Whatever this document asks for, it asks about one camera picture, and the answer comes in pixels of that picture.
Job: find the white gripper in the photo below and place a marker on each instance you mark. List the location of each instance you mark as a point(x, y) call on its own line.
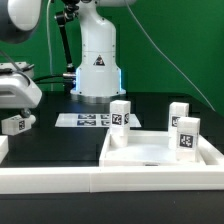
point(17, 91)

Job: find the white square table top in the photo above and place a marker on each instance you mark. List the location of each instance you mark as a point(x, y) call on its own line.
point(150, 148)

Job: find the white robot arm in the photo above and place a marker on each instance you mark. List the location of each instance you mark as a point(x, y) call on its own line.
point(98, 75)

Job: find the white U-shaped obstacle fence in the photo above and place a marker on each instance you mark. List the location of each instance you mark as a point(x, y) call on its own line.
point(209, 176)

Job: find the white marker base plate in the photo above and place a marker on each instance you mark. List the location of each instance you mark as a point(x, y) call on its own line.
point(89, 120)

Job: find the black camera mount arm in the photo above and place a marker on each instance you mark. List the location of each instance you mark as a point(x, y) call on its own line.
point(62, 18)

